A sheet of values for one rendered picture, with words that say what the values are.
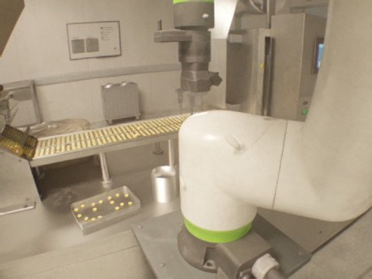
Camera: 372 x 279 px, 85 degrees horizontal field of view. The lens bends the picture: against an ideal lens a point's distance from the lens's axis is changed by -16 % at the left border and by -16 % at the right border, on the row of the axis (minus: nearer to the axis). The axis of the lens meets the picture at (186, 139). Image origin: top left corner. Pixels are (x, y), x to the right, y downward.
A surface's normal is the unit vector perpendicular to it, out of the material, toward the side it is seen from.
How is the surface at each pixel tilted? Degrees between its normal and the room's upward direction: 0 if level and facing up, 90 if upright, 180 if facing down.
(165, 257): 0
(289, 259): 0
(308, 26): 90
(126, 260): 90
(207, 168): 89
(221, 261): 81
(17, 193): 90
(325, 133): 111
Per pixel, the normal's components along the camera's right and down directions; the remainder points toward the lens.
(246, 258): -0.02, -0.93
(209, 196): -0.33, 0.35
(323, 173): -0.77, 0.57
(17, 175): 0.45, 0.32
